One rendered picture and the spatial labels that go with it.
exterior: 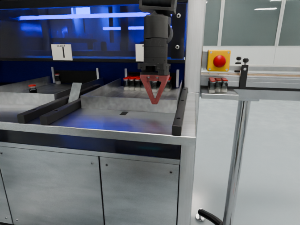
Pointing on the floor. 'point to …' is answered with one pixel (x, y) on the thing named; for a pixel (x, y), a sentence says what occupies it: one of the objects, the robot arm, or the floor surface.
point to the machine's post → (193, 65)
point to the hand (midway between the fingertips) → (154, 100)
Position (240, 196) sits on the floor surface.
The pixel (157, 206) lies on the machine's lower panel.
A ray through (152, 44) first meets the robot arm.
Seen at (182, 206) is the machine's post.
